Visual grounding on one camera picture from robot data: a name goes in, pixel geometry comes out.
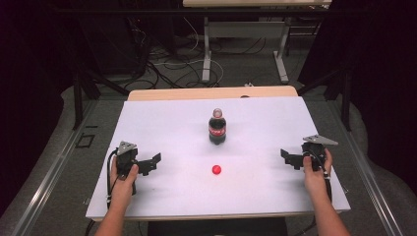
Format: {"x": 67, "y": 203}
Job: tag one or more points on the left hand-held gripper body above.
{"x": 126, "y": 157}

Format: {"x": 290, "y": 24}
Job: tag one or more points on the dark curtain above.
{"x": 383, "y": 82}
{"x": 29, "y": 82}

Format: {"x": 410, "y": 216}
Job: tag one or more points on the black metal stand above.
{"x": 82, "y": 98}
{"x": 345, "y": 98}

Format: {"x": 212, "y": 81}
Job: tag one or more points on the person's right hand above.
{"x": 314, "y": 180}

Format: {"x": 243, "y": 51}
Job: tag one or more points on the light wooden table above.
{"x": 196, "y": 93}

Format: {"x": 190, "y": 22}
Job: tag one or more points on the white table cover sheet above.
{"x": 255, "y": 190}

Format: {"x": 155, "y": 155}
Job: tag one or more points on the person's left hand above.
{"x": 123, "y": 190}

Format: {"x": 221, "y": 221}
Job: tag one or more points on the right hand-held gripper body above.
{"x": 314, "y": 151}

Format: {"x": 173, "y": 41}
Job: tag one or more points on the dark cola bottle red label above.
{"x": 217, "y": 129}

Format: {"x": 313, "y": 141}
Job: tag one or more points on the white metal frame desk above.
{"x": 246, "y": 29}

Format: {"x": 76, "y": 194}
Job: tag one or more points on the red bottle cap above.
{"x": 216, "y": 169}

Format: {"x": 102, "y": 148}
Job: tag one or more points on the aluminium floor rail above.
{"x": 49, "y": 177}
{"x": 370, "y": 177}

